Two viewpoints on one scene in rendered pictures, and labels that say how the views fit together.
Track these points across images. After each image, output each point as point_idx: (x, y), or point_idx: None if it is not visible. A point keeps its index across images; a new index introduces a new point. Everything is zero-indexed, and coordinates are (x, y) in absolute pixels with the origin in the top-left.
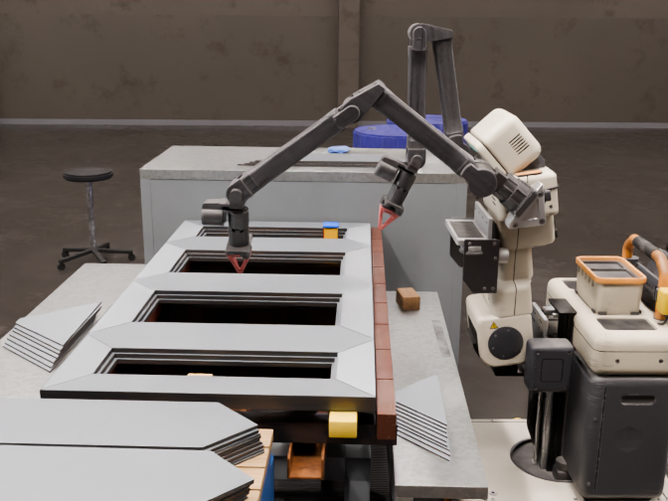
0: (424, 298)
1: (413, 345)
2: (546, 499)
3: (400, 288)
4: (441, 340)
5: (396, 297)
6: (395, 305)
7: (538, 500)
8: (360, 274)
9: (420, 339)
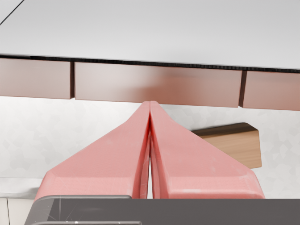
0: (260, 182)
1: (3, 132)
2: (14, 212)
3: (253, 138)
4: (29, 185)
5: (247, 124)
6: (221, 118)
7: (12, 206)
8: (74, 17)
9: (34, 150)
